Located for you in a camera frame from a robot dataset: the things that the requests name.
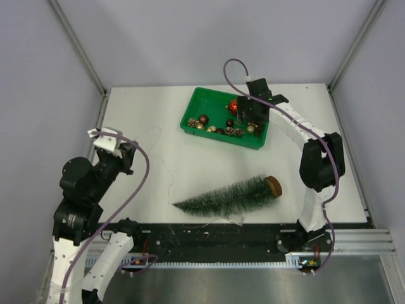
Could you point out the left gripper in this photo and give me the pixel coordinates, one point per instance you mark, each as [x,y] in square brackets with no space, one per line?
[126,157]

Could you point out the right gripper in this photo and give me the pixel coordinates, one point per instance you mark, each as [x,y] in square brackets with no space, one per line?
[243,104]

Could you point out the small green christmas tree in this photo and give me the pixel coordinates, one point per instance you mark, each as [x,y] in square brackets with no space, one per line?
[245,196]

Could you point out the brown ribbon bow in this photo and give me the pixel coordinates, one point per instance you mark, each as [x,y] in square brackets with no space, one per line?
[255,128]

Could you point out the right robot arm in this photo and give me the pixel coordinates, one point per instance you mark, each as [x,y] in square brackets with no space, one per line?
[322,155]

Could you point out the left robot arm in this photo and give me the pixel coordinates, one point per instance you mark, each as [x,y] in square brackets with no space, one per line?
[76,224]

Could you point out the red glitter bauble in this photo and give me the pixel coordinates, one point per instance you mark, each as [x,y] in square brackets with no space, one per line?
[232,107]

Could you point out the dark brown small bauble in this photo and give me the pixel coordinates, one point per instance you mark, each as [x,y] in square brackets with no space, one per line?
[229,123]

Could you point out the green plastic tray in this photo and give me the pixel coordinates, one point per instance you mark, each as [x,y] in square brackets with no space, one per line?
[212,103]

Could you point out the white tipped pine cone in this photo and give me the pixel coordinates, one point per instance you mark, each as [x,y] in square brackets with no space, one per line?
[192,122]

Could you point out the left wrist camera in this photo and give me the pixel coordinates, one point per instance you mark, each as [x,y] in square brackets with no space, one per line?
[106,140]

